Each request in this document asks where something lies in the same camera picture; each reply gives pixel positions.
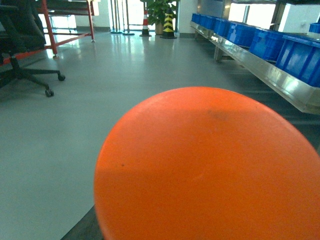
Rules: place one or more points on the orange cylindrical capacitor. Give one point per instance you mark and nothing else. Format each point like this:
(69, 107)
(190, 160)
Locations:
(203, 163)

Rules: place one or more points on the red white traffic cone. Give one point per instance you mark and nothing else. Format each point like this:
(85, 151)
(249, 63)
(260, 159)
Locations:
(145, 30)

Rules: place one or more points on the yellow black striped bollard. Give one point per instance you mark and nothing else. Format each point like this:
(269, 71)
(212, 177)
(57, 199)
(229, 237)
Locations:
(168, 28)

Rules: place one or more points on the green potted plant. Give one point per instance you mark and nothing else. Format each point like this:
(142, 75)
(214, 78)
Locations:
(156, 13)

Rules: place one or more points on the blue bin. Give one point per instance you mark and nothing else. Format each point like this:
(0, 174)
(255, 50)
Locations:
(241, 34)
(300, 57)
(267, 44)

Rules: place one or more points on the stainless steel conveyor shelf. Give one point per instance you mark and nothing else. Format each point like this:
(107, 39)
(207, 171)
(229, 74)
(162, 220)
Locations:
(302, 96)

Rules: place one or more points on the nearest blue bin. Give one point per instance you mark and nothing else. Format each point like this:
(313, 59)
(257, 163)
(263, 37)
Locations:
(300, 57)

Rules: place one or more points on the black office chair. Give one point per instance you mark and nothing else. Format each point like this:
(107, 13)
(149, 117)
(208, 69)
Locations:
(23, 33)

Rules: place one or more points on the red metal table frame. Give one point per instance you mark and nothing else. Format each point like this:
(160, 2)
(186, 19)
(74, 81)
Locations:
(60, 8)

